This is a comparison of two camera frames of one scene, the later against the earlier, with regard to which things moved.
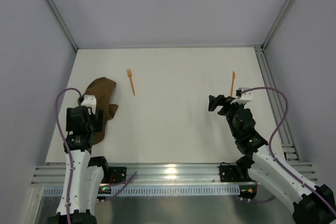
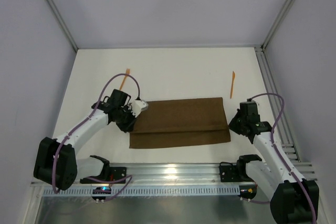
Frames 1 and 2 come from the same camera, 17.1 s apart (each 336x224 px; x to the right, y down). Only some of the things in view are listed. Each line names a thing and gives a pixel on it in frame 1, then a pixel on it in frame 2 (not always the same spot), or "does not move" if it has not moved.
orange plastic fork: x=129 y=74 → x=127 y=72
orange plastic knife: x=233 y=75 does not move
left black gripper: x=99 y=120 → x=128 y=122
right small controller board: x=248 y=191 does not move
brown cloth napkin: x=103 y=88 → x=178 y=122
